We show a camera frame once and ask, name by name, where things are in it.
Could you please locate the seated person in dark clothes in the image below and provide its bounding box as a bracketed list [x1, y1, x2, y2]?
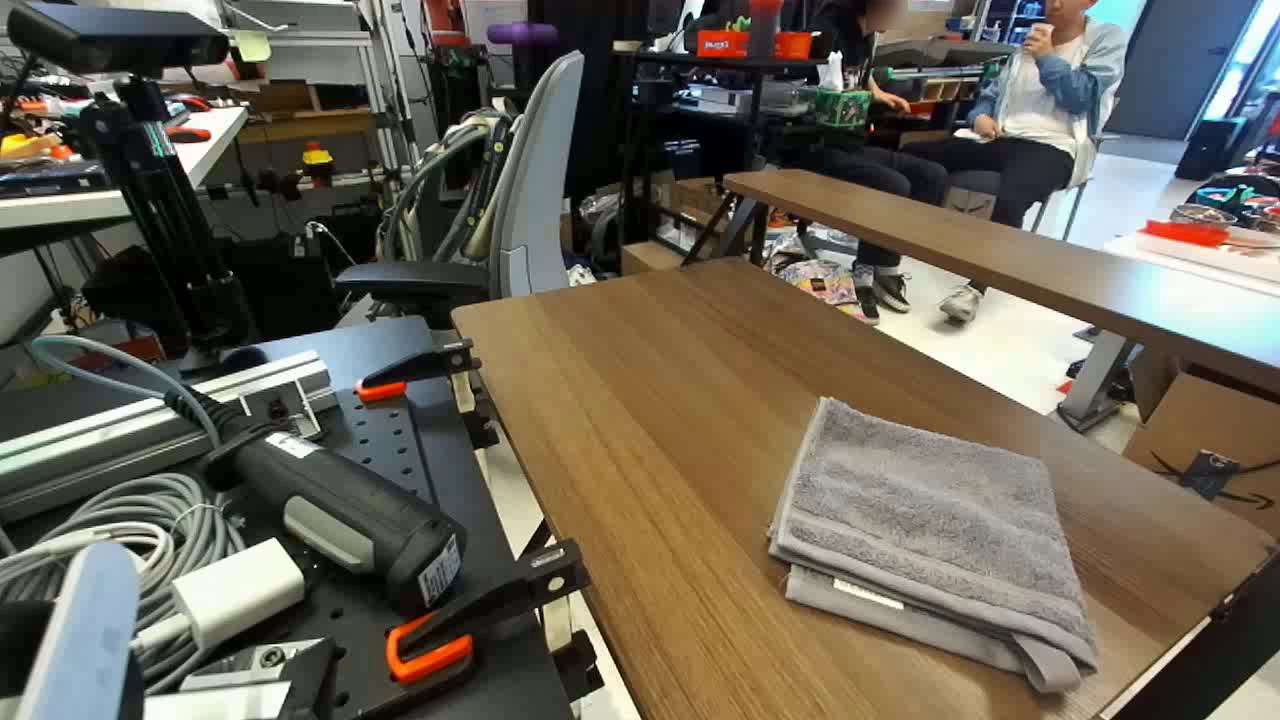
[775, 0, 950, 322]

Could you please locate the folded grey towel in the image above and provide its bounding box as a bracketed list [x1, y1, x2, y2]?
[767, 395, 1100, 697]

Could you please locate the white desk at left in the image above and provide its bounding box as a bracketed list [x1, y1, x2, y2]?
[0, 99, 251, 237]

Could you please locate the red tray on shelf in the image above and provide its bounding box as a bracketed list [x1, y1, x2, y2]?
[692, 27, 812, 60]

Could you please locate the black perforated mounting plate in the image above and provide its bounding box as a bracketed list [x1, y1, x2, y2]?
[0, 311, 576, 720]

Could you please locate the grey office chair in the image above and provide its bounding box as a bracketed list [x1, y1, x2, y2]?
[338, 54, 586, 330]

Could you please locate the red object on right table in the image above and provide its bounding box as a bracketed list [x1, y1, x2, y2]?
[1139, 219, 1230, 250]

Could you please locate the near orange-handled clamp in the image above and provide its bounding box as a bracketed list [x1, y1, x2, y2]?
[386, 540, 590, 687]

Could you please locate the silver aluminium rail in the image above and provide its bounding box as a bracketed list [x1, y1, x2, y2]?
[0, 352, 338, 524]

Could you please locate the orange-handled clamp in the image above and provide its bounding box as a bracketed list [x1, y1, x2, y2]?
[355, 344, 471, 407]
[386, 540, 590, 687]

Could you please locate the cardboard box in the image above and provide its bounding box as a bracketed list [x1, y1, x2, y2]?
[1124, 374, 1280, 537]

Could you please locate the seated person in grey jacket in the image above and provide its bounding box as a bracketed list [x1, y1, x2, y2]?
[906, 0, 1134, 331]

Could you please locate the blue-grey foreground post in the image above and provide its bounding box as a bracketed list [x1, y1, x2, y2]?
[15, 540, 139, 720]

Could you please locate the black camera on tripod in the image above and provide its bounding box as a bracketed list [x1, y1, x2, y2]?
[7, 0, 227, 73]

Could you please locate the black tripod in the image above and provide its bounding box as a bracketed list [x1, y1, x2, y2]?
[77, 73, 256, 352]

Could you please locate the long wooden bench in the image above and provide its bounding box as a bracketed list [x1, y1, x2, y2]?
[725, 170, 1280, 394]

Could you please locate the far orange-handled clamp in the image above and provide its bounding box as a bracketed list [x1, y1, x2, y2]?
[355, 344, 471, 407]

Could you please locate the grey cable bundle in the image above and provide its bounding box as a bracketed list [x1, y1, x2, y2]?
[0, 468, 251, 697]

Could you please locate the white power adapter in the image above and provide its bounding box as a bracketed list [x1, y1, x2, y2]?
[171, 540, 309, 647]

